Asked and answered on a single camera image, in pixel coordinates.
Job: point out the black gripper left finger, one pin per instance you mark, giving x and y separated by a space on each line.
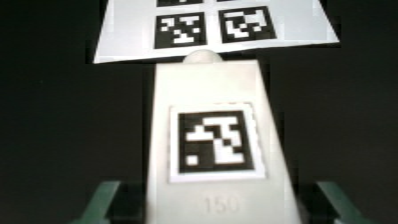
98 206

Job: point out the white stool leg block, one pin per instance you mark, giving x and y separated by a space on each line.
217 179

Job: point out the white paper marker sheet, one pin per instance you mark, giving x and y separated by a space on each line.
164 28

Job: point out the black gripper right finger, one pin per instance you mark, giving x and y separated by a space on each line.
349 215

